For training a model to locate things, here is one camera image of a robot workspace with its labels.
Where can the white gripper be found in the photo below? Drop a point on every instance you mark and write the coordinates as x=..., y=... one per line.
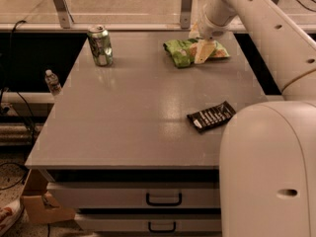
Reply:
x=212, y=30

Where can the green rice chip bag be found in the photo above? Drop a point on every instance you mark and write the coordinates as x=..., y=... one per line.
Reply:
x=183, y=51

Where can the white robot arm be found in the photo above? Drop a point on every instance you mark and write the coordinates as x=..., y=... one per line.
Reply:
x=267, y=159

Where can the black rxbar chocolate bar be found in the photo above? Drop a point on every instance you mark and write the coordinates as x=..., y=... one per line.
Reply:
x=212, y=117

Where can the red white bag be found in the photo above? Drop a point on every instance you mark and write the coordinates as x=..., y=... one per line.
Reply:
x=9, y=214

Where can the green soda can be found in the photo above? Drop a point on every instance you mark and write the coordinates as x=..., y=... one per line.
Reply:
x=100, y=44

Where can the clear plastic water bottle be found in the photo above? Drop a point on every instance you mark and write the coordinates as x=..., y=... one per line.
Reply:
x=52, y=82

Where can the grey upper drawer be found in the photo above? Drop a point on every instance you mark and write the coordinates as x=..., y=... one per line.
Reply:
x=132, y=194

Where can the grey drawer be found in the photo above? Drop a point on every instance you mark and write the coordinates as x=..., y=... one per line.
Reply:
x=132, y=194
x=138, y=222

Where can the grey lower drawer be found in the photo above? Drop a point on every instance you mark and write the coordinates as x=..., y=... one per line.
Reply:
x=138, y=222

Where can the brown cardboard box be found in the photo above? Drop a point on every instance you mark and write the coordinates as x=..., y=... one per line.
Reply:
x=40, y=205

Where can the middle metal rail bracket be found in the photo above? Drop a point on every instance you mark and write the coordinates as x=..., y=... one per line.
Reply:
x=185, y=14

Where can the left metal rail bracket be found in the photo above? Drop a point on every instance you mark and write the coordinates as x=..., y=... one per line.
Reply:
x=64, y=16

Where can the black upper drawer handle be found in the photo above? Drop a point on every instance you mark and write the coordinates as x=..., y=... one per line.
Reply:
x=163, y=201

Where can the black drawer handle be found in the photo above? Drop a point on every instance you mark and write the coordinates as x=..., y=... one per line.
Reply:
x=163, y=201
x=162, y=227

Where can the black lower drawer handle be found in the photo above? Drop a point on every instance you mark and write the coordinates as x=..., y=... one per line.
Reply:
x=162, y=227

